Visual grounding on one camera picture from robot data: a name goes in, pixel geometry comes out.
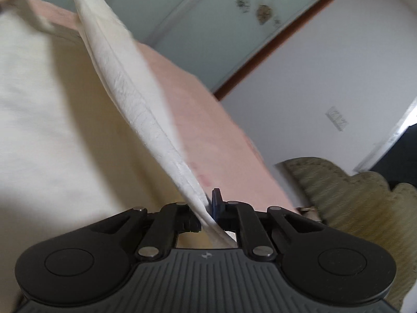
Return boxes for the white cream pants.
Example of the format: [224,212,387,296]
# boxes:
[1,0,232,312]

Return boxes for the pink bed sheet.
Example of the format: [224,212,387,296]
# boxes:
[25,0,299,218]

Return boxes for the grey patterned pillow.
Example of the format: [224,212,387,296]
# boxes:
[296,206,327,224]

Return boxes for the olive padded headboard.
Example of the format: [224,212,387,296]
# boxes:
[283,158,416,309]

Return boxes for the glass wardrobe sliding door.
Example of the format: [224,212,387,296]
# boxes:
[0,0,341,93]

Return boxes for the white wall socket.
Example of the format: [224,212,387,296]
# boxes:
[326,107,348,131]

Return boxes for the window with white frame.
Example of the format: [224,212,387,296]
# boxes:
[354,99,416,190]

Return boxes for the brown wooden door frame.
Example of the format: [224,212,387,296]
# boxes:
[213,0,334,101]

